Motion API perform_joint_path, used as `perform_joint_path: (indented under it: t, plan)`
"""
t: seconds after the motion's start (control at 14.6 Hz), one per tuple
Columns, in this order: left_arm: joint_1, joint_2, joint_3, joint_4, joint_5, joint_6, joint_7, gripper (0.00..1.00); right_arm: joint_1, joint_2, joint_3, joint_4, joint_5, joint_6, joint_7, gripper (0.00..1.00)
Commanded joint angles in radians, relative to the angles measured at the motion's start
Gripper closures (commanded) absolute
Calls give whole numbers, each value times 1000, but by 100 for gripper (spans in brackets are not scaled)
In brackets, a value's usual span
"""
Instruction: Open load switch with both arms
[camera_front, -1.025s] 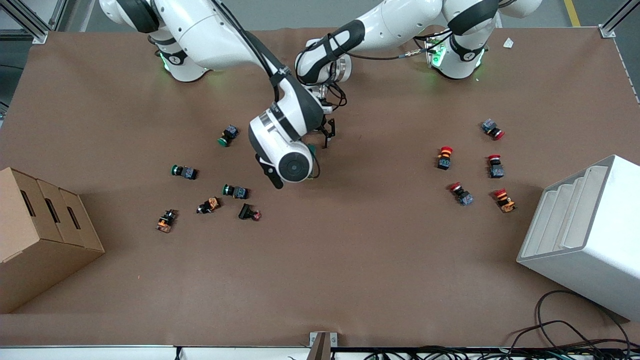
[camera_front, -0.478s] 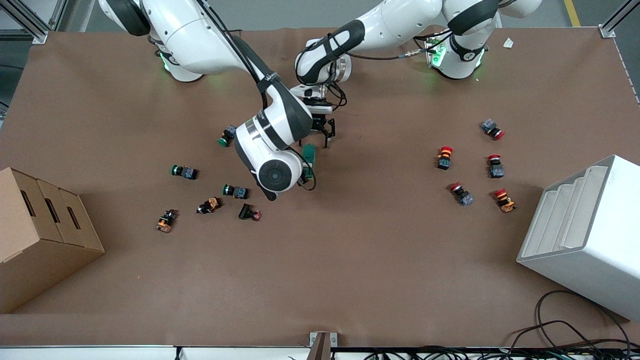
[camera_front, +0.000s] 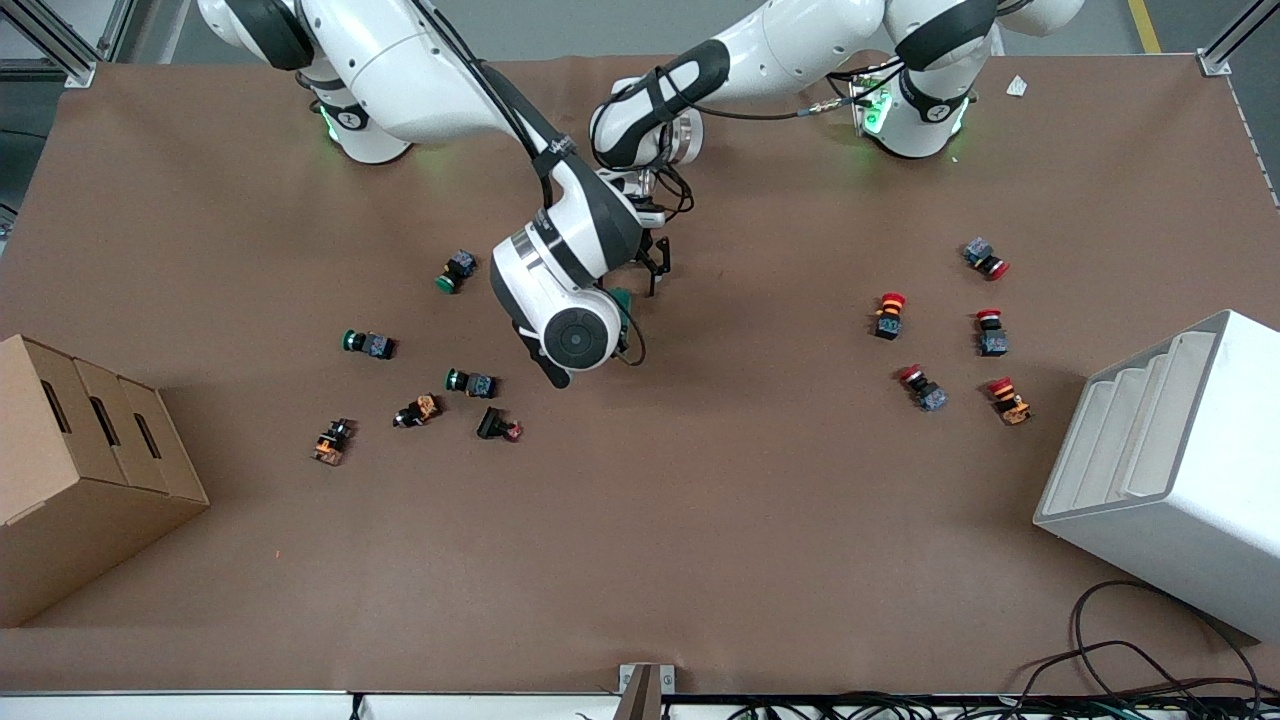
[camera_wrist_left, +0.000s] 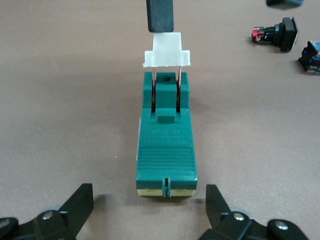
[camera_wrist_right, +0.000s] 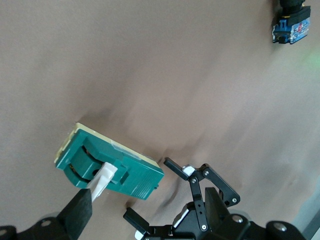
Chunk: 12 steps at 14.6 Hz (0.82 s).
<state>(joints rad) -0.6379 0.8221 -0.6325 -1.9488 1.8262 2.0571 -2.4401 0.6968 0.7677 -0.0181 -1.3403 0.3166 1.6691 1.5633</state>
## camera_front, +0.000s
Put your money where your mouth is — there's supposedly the black button orange body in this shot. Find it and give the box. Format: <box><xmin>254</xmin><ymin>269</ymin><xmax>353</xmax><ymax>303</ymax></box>
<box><xmin>311</xmin><ymin>418</ymin><xmax>356</xmax><ymax>467</ymax></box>
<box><xmin>393</xmin><ymin>393</ymin><xmax>443</xmax><ymax>430</ymax></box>

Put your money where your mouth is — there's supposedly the red button angled blue body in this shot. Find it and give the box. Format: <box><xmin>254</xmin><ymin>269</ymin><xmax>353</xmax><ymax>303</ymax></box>
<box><xmin>897</xmin><ymin>364</ymin><xmax>949</xmax><ymax>413</ymax></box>

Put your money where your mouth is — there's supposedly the red button clear orange body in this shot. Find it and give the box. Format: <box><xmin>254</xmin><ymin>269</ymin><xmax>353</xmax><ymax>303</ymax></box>
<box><xmin>985</xmin><ymin>376</ymin><xmax>1033</xmax><ymax>427</ymax></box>

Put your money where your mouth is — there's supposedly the brown cardboard box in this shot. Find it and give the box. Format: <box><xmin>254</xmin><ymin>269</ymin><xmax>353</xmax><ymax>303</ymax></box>
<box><xmin>0</xmin><ymin>334</ymin><xmax>211</xmax><ymax>629</ymax></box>

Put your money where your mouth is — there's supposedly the white slotted storage box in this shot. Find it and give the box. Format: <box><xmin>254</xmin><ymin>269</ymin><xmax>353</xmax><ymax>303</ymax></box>
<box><xmin>1033</xmin><ymin>309</ymin><xmax>1280</xmax><ymax>643</ymax></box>

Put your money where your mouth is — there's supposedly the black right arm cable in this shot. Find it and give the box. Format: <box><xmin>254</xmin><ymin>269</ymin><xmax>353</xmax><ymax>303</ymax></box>
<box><xmin>410</xmin><ymin>0</ymin><xmax>573</xmax><ymax>163</ymax></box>

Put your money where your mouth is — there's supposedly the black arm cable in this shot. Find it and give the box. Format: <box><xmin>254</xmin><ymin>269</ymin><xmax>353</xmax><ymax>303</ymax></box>
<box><xmin>410</xmin><ymin>0</ymin><xmax>573</xmax><ymax>163</ymax></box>
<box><xmin>690</xmin><ymin>95</ymin><xmax>831</xmax><ymax>122</ymax></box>

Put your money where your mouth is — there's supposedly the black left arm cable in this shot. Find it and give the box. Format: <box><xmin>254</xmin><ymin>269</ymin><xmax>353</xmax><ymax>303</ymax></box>
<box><xmin>690</xmin><ymin>95</ymin><xmax>831</xmax><ymax>122</ymax></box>

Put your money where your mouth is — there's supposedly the short black connector cable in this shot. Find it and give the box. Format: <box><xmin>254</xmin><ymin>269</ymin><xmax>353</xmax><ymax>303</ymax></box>
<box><xmin>800</xmin><ymin>70</ymin><xmax>883</xmax><ymax>117</ymax></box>

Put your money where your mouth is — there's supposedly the metal table edge bracket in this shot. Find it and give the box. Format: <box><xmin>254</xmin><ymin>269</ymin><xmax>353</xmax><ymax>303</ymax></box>
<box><xmin>618</xmin><ymin>663</ymin><xmax>676</xmax><ymax>720</ymax></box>

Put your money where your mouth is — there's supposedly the black cable bundle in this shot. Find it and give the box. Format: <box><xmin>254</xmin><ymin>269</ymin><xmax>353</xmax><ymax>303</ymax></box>
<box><xmin>725</xmin><ymin>640</ymin><xmax>1280</xmax><ymax>720</ymax></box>

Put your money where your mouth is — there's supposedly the white table edge rail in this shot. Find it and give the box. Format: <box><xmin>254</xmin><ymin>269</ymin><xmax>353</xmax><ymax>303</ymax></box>
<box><xmin>0</xmin><ymin>690</ymin><xmax>621</xmax><ymax>720</ymax></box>

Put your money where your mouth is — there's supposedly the long looping black cable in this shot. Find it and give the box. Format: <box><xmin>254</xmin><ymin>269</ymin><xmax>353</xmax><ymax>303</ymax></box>
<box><xmin>1070</xmin><ymin>580</ymin><xmax>1263</xmax><ymax>699</ymax></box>

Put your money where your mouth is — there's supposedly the aluminium frame post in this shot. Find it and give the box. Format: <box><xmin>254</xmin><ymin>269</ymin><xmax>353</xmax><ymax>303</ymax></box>
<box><xmin>1197</xmin><ymin>0</ymin><xmax>1280</xmax><ymax>79</ymax></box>
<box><xmin>0</xmin><ymin>0</ymin><xmax>141</xmax><ymax>89</ymax></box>

